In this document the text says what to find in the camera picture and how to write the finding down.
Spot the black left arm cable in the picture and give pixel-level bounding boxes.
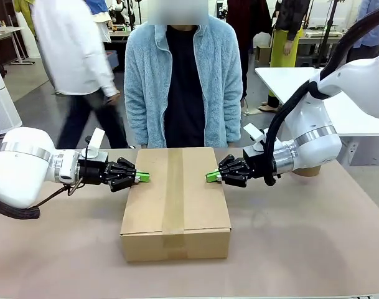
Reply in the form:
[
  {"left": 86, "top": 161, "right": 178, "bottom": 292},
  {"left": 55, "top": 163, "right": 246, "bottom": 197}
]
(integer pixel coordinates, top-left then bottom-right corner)
[{"left": 0, "top": 169, "right": 84, "bottom": 221}]

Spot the person in blue fleece jacket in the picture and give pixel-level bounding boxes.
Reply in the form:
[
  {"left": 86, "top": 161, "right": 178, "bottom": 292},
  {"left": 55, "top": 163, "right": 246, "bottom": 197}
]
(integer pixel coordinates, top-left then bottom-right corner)
[{"left": 123, "top": 0, "right": 243, "bottom": 150}]

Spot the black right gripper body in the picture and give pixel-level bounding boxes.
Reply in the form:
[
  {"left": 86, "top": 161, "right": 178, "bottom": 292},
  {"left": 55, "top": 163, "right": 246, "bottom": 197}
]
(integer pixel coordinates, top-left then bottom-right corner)
[{"left": 243, "top": 146, "right": 266, "bottom": 181}]

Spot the white humanoid robot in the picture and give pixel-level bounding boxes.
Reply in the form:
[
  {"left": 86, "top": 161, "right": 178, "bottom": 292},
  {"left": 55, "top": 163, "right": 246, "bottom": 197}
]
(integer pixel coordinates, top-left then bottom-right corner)
[{"left": 110, "top": 0, "right": 130, "bottom": 23}]

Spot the mannequin in floral shirt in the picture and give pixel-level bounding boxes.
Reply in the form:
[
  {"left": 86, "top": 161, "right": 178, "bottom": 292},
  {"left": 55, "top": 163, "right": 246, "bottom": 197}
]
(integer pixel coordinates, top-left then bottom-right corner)
[{"left": 14, "top": 0, "right": 34, "bottom": 38}]

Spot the person's left forearm blue sleeve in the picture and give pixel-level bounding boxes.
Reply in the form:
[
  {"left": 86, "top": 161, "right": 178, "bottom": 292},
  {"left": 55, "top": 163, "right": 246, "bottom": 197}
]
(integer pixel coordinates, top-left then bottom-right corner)
[{"left": 218, "top": 93, "right": 243, "bottom": 147}]

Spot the mannequin in yellow apron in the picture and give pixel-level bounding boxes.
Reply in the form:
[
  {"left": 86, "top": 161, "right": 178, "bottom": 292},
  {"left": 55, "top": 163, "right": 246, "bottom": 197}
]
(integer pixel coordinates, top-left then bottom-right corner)
[{"left": 258, "top": 0, "right": 311, "bottom": 115}]

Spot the black workbench with green items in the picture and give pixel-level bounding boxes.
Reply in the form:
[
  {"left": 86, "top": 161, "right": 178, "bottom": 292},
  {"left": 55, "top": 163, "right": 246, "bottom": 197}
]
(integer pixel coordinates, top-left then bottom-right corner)
[{"left": 106, "top": 26, "right": 131, "bottom": 72}]

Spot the brown tape strip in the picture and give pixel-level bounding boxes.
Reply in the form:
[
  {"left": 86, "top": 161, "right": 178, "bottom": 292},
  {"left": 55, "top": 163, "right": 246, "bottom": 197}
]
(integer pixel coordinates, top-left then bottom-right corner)
[{"left": 162, "top": 148, "right": 185, "bottom": 250}]

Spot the black tripod stand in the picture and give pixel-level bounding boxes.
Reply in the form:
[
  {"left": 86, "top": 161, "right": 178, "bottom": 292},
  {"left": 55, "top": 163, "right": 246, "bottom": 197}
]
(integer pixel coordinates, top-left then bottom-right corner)
[{"left": 312, "top": 0, "right": 339, "bottom": 70}]

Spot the grey cluttered workbench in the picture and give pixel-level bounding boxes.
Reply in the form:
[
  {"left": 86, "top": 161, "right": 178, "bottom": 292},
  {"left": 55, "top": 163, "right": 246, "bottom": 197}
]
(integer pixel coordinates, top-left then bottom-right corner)
[{"left": 296, "top": 26, "right": 355, "bottom": 68}]

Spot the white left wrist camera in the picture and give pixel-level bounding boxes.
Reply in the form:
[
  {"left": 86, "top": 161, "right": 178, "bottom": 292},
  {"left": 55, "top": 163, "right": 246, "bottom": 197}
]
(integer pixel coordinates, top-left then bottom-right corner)
[{"left": 80, "top": 126, "right": 109, "bottom": 163}]

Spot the small cardboard box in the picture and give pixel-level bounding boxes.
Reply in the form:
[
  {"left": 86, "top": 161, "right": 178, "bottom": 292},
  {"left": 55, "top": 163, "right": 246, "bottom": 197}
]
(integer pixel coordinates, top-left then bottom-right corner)
[{"left": 255, "top": 45, "right": 273, "bottom": 67}]

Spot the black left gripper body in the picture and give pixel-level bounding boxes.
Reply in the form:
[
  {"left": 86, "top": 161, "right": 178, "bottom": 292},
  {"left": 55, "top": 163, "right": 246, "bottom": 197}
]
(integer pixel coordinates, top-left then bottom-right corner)
[{"left": 78, "top": 160, "right": 114, "bottom": 186}]

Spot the mannequin in blue white clothes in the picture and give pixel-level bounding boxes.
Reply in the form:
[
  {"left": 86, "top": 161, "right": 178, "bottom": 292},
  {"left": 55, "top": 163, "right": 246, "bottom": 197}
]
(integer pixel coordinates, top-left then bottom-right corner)
[{"left": 86, "top": 0, "right": 112, "bottom": 43}]

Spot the white desk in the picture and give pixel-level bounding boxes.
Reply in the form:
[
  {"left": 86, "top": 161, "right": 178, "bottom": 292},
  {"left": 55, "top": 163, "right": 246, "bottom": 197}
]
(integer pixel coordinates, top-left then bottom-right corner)
[{"left": 0, "top": 26, "right": 36, "bottom": 66}]

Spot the person's right forearm blue sleeve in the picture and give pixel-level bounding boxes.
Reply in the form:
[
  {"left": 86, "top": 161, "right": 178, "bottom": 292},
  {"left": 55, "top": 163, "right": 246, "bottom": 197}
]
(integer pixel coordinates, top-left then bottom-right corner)
[{"left": 124, "top": 93, "right": 152, "bottom": 149}]

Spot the person in blue shirt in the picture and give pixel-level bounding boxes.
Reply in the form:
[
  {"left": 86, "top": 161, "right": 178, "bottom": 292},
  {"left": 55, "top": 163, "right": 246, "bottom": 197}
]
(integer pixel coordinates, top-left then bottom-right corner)
[{"left": 344, "top": 0, "right": 379, "bottom": 63}]

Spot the brown packing tape roll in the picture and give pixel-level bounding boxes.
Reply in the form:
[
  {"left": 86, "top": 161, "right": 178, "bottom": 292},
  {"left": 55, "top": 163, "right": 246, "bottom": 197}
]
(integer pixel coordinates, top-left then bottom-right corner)
[{"left": 292, "top": 165, "right": 321, "bottom": 178}]

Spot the mannequin in dark red clothes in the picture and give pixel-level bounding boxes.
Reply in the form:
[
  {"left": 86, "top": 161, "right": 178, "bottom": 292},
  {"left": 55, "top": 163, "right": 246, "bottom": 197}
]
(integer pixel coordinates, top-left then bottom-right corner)
[{"left": 226, "top": 0, "right": 273, "bottom": 116}]

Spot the white cylindrical air purifier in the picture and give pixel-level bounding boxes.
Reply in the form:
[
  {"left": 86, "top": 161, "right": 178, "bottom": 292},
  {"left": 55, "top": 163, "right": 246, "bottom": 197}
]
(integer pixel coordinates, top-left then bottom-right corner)
[{"left": 0, "top": 52, "right": 24, "bottom": 136}]

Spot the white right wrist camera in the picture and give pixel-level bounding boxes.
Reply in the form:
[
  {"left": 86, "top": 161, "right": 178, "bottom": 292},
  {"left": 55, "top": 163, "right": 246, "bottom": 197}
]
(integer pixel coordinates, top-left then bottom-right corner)
[{"left": 243, "top": 123, "right": 273, "bottom": 150}]

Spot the white table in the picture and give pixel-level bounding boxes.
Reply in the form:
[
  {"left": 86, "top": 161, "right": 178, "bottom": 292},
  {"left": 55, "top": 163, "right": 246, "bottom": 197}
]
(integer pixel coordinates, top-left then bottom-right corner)
[{"left": 254, "top": 67, "right": 379, "bottom": 153}]

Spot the brown cardboard box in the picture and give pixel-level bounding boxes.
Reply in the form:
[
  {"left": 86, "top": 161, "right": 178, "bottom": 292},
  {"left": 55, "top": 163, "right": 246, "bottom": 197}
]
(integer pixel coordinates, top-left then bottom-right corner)
[{"left": 119, "top": 147, "right": 233, "bottom": 263}]

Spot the person in white shirt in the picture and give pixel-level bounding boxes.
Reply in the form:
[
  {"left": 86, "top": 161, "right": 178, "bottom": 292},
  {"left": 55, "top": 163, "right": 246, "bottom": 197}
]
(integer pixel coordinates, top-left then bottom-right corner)
[{"left": 31, "top": 0, "right": 137, "bottom": 150}]

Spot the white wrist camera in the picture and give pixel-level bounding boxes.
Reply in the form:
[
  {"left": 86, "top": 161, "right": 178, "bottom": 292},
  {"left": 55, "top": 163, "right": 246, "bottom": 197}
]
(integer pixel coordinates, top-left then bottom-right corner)
[
  {"left": 80, "top": 126, "right": 109, "bottom": 163},
  {"left": 243, "top": 123, "right": 273, "bottom": 150}
]

